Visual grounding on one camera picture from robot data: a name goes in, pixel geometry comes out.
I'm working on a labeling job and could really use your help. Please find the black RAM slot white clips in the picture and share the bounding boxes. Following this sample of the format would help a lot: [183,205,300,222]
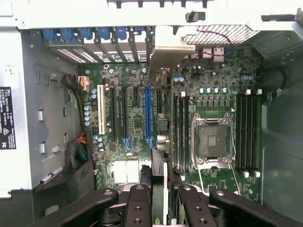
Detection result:
[253,88,262,178]
[178,91,186,180]
[241,89,251,178]

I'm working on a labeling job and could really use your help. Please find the blue expansion slot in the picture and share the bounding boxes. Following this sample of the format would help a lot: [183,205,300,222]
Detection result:
[143,85,153,142]

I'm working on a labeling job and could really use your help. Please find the long black expansion slot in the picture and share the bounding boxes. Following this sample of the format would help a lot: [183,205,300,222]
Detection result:
[121,87,130,140]
[110,86,118,139]

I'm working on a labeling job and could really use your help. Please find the white expansion slot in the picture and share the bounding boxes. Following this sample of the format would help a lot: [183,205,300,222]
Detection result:
[97,84,107,135]

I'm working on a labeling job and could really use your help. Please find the silver chipset heatsink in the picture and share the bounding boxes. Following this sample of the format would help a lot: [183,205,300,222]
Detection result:
[111,159,140,185]

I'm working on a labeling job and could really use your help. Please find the CPU socket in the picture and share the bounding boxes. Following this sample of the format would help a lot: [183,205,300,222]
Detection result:
[191,112,237,170]

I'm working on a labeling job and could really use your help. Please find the green motherboard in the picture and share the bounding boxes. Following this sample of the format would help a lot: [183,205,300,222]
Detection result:
[78,46,263,206]

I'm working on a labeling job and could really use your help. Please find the black open PC case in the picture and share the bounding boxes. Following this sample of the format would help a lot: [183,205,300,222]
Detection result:
[0,0,303,227]

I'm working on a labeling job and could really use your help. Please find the grey power supply unit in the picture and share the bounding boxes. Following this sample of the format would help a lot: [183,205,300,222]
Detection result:
[0,25,81,192]

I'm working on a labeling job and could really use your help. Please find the multicolour power cable bundle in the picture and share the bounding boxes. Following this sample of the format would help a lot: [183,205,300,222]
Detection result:
[65,133,89,168]

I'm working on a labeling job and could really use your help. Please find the yellow black power cable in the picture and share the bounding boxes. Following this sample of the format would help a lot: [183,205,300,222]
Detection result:
[62,73,92,131]

